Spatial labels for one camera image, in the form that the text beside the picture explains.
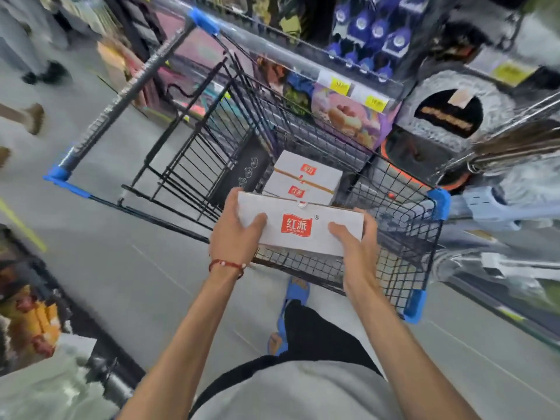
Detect person's left hand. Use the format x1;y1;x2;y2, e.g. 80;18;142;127
209;187;268;270

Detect person's right hand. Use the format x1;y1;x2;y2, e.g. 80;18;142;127
327;208;382;298

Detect white yellow snack box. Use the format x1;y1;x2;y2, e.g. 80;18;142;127
273;149;344;191
262;174;335;207
236;191;365;258

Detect black wire shopping cart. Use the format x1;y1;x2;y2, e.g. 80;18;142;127
43;7;452;324

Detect person's right forearm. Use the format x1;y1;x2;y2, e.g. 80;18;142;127
345;279;482;420

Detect person's left forearm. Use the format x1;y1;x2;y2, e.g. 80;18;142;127
115;268;244;420

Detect blue rubber slipper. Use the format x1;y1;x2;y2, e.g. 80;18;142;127
267;277;310;357

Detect black trousers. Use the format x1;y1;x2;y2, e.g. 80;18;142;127
188;301;386;416

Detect orange rimmed bucket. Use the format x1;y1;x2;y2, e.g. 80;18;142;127
380;126;473;193

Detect white mop in clear plastic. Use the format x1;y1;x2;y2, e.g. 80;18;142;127
433;247;560;302

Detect light blue flat mop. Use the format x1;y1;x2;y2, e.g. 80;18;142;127
450;183;560;232

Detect purple pink printed package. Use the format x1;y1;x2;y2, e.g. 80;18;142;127
310;85;401;152

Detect grey shirt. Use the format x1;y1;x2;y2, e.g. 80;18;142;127
191;360;403;420

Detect grey fluffy round mat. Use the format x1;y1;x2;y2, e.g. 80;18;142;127
395;69;517;153

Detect green blue printed package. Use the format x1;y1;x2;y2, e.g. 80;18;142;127
284;73;317;118

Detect shelf price label strip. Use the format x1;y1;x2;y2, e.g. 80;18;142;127
314;67;394;114

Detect grey fluffy mop head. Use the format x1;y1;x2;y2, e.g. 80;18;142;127
498;161;560;206

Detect row of dark blue packets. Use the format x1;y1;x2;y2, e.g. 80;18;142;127
325;0;432;82

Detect red string bracelet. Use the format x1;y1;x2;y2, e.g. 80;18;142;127
208;259;247;279

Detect bundle of brown broom handles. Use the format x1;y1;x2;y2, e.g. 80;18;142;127
470;120;560;173

